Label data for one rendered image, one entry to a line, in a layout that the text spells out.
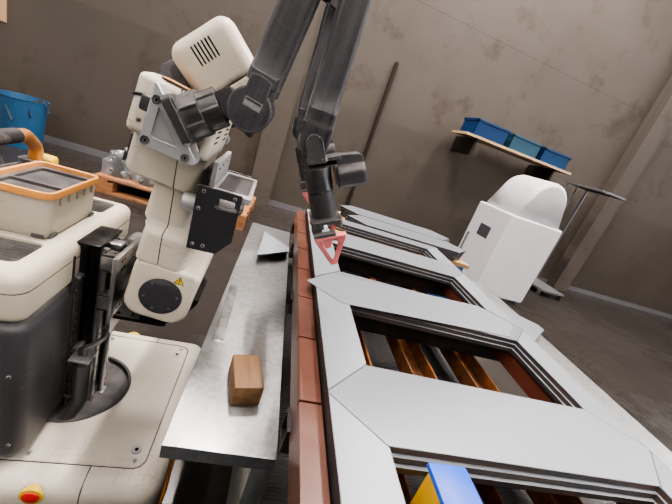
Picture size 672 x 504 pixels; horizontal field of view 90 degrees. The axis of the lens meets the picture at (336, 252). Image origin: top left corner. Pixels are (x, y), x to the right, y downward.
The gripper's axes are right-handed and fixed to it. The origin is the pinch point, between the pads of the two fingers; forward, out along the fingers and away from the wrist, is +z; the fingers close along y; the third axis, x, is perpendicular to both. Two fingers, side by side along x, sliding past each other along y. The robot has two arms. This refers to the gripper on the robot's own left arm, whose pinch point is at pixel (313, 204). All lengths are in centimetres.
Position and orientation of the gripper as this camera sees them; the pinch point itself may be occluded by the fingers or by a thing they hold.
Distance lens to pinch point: 118.3
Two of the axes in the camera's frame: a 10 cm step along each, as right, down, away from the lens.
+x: -9.8, 1.9, -0.8
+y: -1.5, -3.8, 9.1
